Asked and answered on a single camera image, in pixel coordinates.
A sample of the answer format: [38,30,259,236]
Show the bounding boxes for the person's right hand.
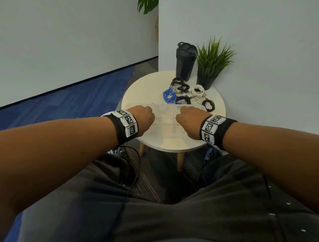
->
[175,106,213,140]

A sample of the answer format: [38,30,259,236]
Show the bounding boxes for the person's left hand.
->
[127,105,156,138]

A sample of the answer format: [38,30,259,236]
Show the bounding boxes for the long black cable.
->
[175,95,196,105]

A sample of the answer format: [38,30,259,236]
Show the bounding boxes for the clear plastic storage bin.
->
[124,103,208,142]

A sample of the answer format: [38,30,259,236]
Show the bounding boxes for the long white cable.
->
[190,84,207,98]

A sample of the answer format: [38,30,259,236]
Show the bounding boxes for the blue network cable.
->
[162,87,178,104]

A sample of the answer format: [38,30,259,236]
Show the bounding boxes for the person's right forearm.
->
[221,122,319,215]

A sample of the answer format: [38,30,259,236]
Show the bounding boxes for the person's left forearm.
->
[0,116,119,233]

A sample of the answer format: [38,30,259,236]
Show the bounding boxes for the person's dark trousers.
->
[17,152,319,242]

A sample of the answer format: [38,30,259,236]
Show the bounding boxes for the small clear plastic piece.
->
[158,104,175,117]

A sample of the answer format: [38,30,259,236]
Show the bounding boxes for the black marker wristband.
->
[100,109,140,147]
[199,114,239,151]

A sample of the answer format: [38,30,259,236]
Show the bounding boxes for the round white table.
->
[121,70,227,173]

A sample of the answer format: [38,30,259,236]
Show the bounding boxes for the blue patterned shoe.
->
[107,147,128,158]
[203,147,223,166]

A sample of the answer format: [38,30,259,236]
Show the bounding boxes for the black tumbler with lid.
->
[175,41,199,82]

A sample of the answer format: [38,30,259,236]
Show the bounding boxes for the small potted grass plant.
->
[195,36,237,91]

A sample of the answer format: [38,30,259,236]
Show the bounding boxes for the large leafy green plant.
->
[137,0,160,42]

